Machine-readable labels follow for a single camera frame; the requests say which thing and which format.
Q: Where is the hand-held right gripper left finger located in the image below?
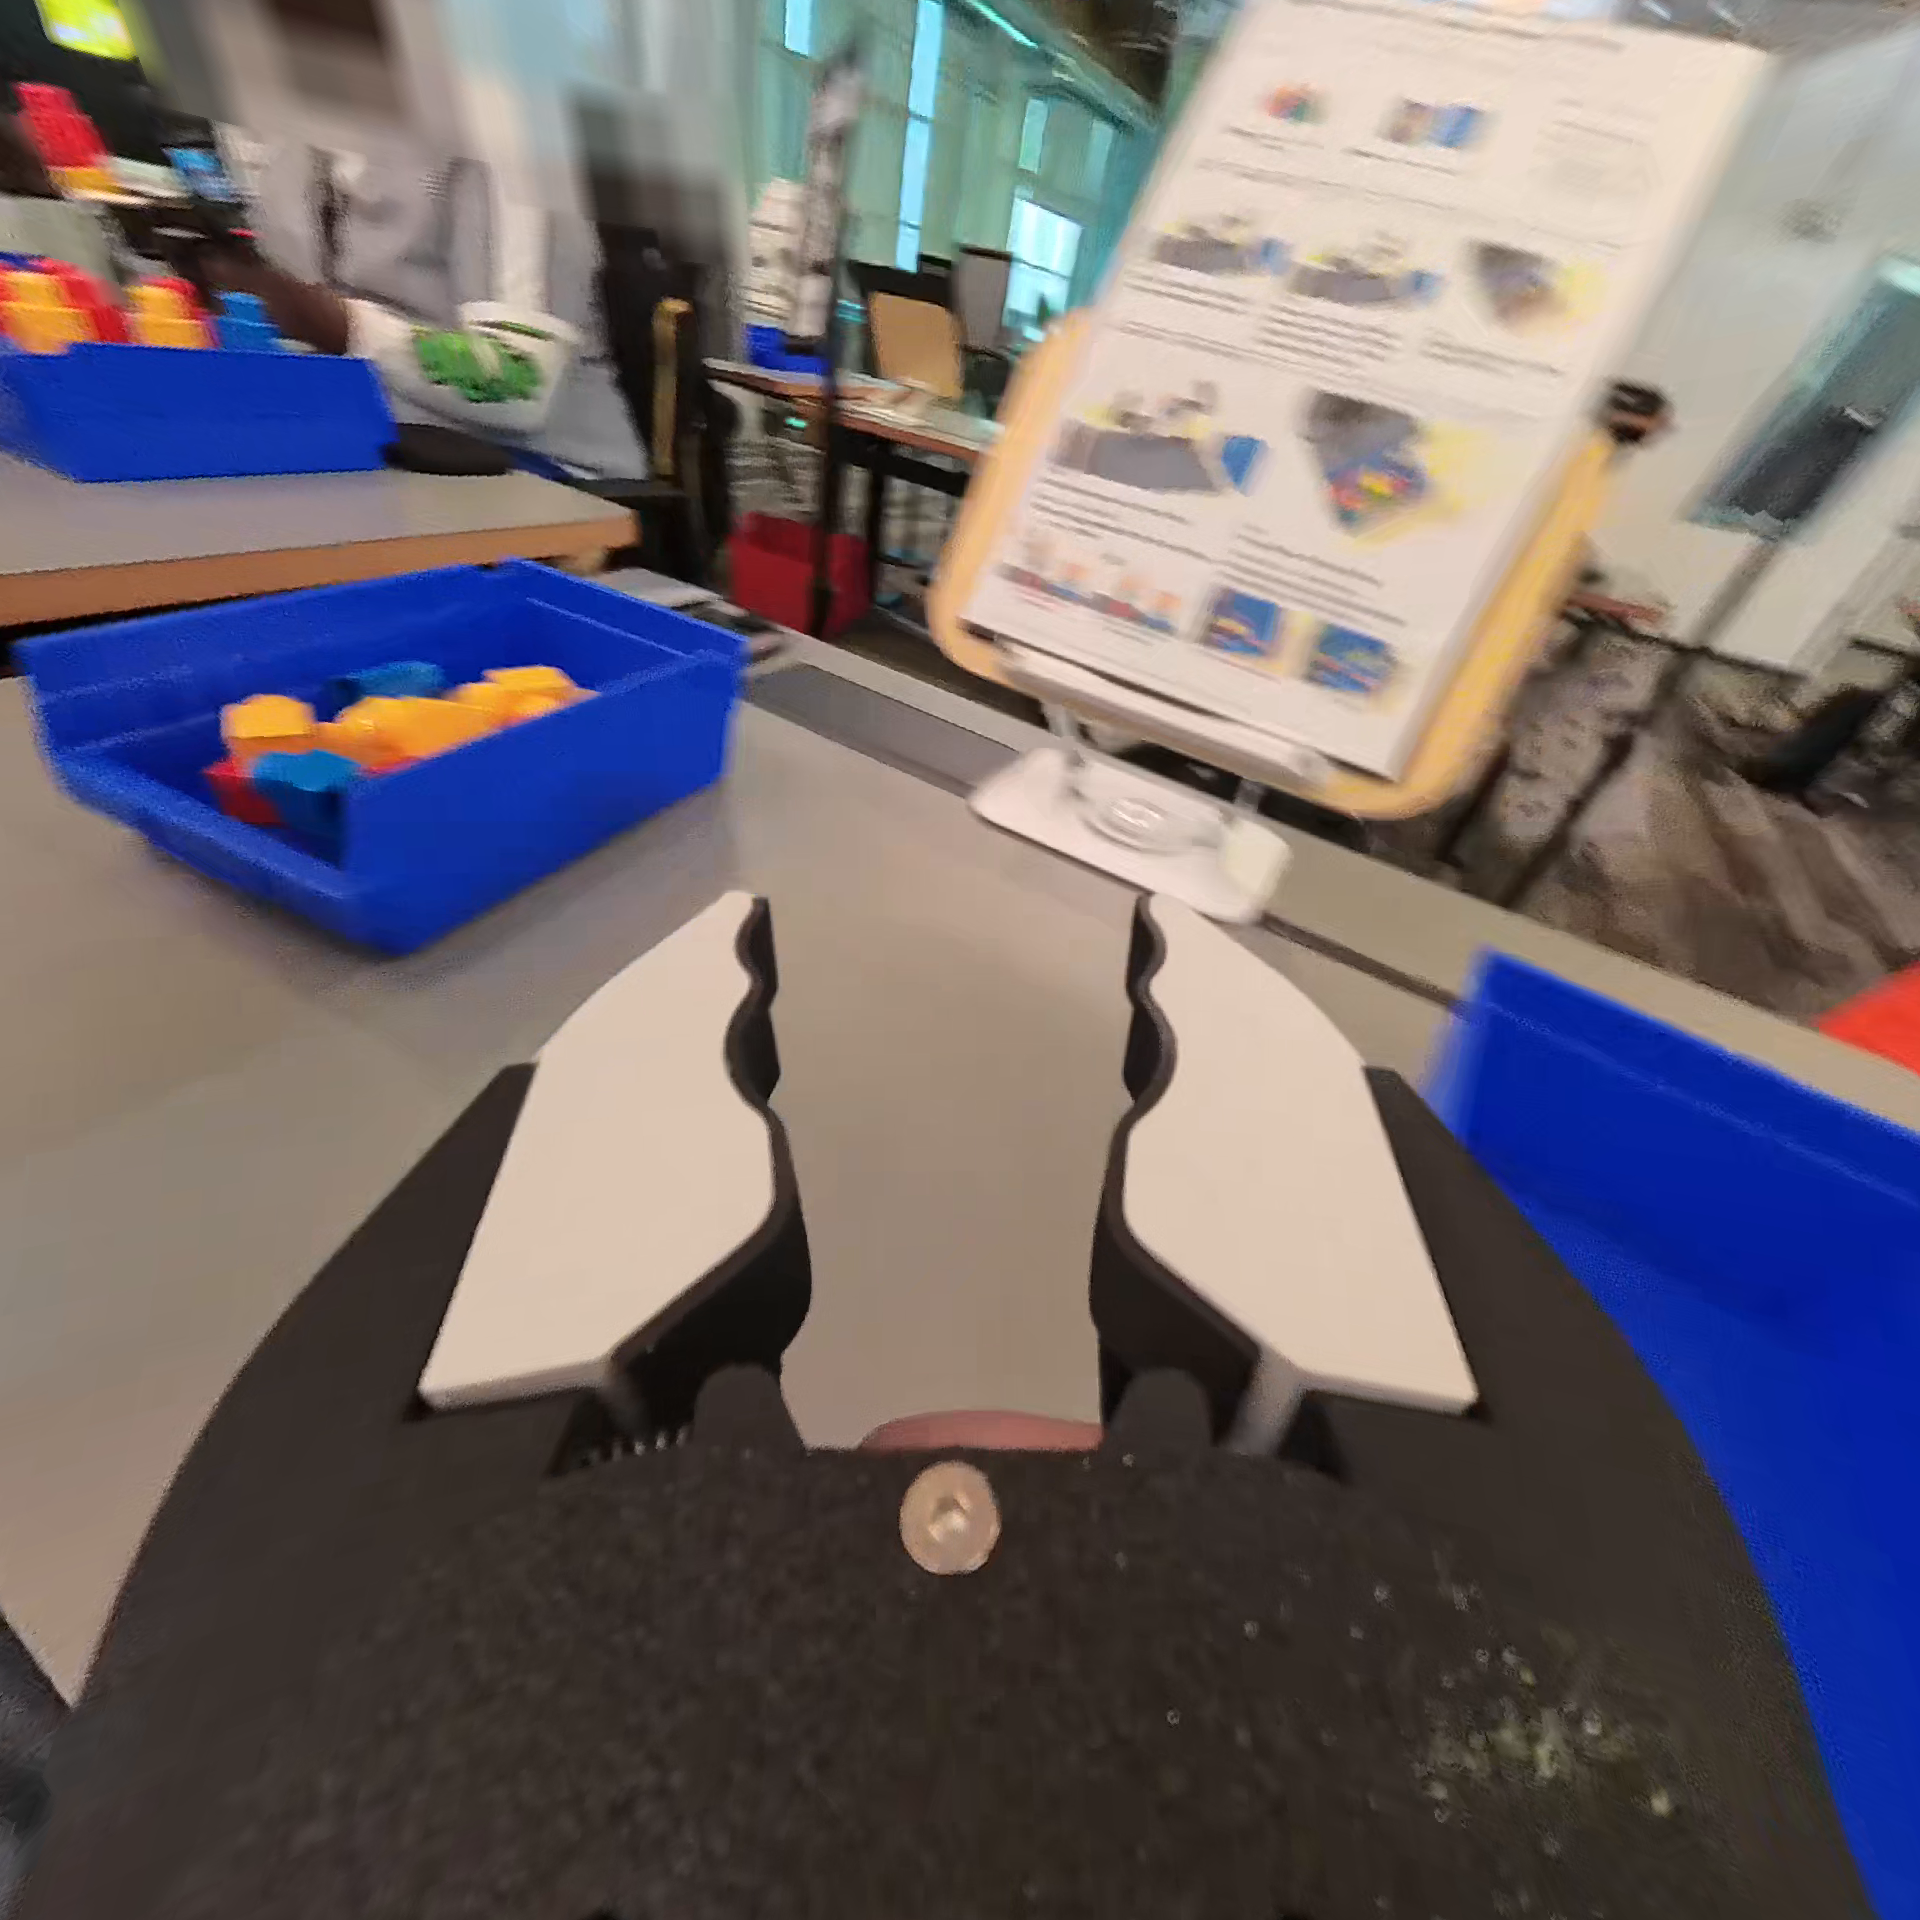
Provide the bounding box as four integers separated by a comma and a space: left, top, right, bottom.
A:
416, 892, 814, 1455

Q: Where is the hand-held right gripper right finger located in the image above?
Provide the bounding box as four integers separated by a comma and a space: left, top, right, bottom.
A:
1090, 892, 1484, 1458

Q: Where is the blue plastic bin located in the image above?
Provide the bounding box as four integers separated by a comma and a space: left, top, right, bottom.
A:
0, 342, 394, 487
13, 557, 750, 957
1427, 948, 1920, 1920

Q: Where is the pile of blocks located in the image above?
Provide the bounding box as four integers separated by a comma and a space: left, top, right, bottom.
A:
203, 661, 596, 864

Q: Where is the instruction sheet on white stand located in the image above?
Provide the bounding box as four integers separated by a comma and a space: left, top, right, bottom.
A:
927, 301, 1666, 924

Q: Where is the dark grey desk mat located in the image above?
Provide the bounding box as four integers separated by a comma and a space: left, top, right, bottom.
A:
750, 661, 1051, 797

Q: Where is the orange traffic cone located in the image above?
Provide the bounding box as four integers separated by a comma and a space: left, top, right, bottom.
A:
1824, 967, 1920, 1074

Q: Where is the red bag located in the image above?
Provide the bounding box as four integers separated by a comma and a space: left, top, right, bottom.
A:
730, 508, 871, 640

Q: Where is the person's torso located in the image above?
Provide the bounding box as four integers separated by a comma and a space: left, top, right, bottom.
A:
0, 1612, 74, 1862

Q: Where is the black backpack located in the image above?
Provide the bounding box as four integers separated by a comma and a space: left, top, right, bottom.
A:
601, 227, 737, 587

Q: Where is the group of block towers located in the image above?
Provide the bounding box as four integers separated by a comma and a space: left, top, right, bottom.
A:
0, 255, 281, 354

